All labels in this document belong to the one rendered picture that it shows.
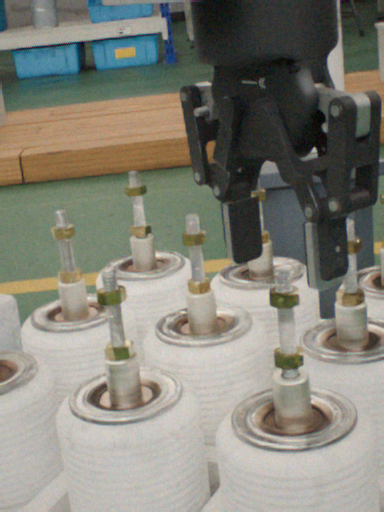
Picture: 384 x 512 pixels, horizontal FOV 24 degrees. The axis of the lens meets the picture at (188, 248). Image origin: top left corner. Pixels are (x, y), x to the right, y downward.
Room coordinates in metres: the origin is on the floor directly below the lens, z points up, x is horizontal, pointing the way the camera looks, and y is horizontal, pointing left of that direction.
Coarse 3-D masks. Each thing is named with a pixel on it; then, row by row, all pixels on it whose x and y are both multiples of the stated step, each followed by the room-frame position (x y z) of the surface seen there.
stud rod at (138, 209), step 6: (132, 174) 0.79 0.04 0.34; (138, 174) 0.80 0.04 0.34; (132, 180) 0.79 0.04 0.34; (138, 180) 0.79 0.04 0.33; (132, 186) 0.79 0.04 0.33; (132, 198) 0.79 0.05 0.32; (138, 198) 0.79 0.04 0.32; (138, 204) 0.79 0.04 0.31; (138, 210) 0.79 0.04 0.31; (138, 216) 0.79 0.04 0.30; (144, 216) 0.80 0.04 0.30; (138, 222) 0.79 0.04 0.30; (144, 222) 0.79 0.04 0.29
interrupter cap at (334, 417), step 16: (256, 400) 0.50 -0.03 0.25; (272, 400) 0.50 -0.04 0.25; (320, 400) 0.49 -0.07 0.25; (336, 400) 0.49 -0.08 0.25; (240, 416) 0.48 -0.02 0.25; (256, 416) 0.48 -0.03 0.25; (272, 416) 0.48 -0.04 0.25; (320, 416) 0.48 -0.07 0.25; (336, 416) 0.47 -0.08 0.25; (352, 416) 0.47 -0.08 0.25; (240, 432) 0.46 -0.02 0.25; (256, 432) 0.46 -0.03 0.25; (272, 432) 0.46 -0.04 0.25; (288, 432) 0.46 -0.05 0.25; (304, 432) 0.46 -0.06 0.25; (320, 432) 0.45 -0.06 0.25; (336, 432) 0.45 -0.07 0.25; (352, 432) 0.46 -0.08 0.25; (272, 448) 0.44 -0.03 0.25; (288, 448) 0.44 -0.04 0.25; (304, 448) 0.44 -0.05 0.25; (320, 448) 0.44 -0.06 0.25
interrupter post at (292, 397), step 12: (276, 372) 0.48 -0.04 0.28; (300, 372) 0.48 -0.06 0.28; (276, 384) 0.47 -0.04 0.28; (288, 384) 0.47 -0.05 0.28; (300, 384) 0.47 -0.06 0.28; (276, 396) 0.47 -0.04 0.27; (288, 396) 0.47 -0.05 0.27; (300, 396) 0.47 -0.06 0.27; (276, 408) 0.47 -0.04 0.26; (288, 408) 0.47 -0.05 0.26; (300, 408) 0.47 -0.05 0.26; (276, 420) 0.47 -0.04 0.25; (288, 420) 0.47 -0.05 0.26; (300, 420) 0.47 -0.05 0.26
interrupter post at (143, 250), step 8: (136, 240) 0.79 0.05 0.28; (144, 240) 0.79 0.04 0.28; (152, 240) 0.79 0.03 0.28; (136, 248) 0.79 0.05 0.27; (144, 248) 0.79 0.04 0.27; (152, 248) 0.79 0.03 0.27; (136, 256) 0.79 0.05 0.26; (144, 256) 0.79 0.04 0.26; (152, 256) 0.79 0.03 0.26; (136, 264) 0.79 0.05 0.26; (144, 264) 0.79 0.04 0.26; (152, 264) 0.79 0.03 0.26
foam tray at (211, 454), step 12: (216, 456) 0.56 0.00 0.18; (216, 468) 0.56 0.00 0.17; (60, 480) 0.56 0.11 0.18; (216, 480) 0.56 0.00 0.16; (48, 492) 0.54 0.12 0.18; (60, 492) 0.54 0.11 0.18; (216, 492) 0.52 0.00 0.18; (36, 504) 0.53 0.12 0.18; (48, 504) 0.53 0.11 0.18; (60, 504) 0.54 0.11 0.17; (216, 504) 0.51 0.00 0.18
